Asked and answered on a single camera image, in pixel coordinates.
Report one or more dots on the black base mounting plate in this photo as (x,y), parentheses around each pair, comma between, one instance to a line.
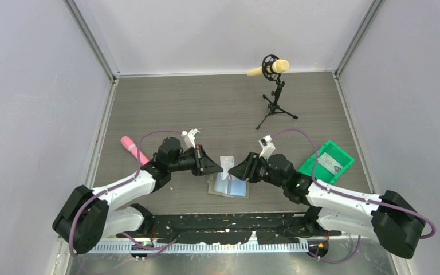
(230,229)

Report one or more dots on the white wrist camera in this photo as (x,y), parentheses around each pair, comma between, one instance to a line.
(189,137)
(267,146)

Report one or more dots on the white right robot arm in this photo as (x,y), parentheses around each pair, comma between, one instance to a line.
(388,218)

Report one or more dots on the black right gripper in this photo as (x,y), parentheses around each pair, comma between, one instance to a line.
(247,169)

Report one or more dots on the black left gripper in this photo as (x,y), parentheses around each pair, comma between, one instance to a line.
(203,165)

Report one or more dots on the black tripod microphone stand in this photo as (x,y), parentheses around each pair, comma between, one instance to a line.
(273,106)

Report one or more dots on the card inside green bin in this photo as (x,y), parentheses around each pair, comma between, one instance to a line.
(330,164)

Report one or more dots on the green plastic bin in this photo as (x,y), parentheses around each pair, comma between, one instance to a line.
(338,154)

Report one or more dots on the pink cylindrical toy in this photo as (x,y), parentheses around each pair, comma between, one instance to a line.
(132,148)

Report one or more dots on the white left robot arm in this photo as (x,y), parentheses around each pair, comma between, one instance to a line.
(89,215)

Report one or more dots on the yellow foam microphone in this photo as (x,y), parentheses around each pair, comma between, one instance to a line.
(277,67)

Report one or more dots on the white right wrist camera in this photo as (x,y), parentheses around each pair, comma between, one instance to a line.
(267,146)

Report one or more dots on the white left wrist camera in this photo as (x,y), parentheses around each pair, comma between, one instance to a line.
(189,137)

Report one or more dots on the aluminium frame rail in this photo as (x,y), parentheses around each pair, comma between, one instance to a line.
(145,245)

